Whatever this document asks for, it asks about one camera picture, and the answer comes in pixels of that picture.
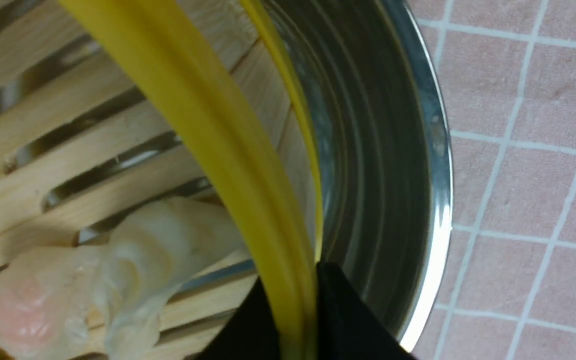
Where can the pale toy dumpling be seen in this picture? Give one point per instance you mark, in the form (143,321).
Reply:
(150,255)

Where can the pink shrimp toy dumpling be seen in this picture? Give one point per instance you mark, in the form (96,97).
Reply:
(45,299)

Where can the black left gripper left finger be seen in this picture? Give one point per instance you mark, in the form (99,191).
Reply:
(250,334)

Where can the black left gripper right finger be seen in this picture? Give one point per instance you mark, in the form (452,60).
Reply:
(347,329)

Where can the pink checkered tablecloth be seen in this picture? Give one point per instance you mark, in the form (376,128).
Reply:
(507,70)

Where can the yellow bamboo steamer basket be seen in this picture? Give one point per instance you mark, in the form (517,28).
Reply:
(109,105)

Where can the stainless steel pot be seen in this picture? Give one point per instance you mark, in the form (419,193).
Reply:
(384,150)

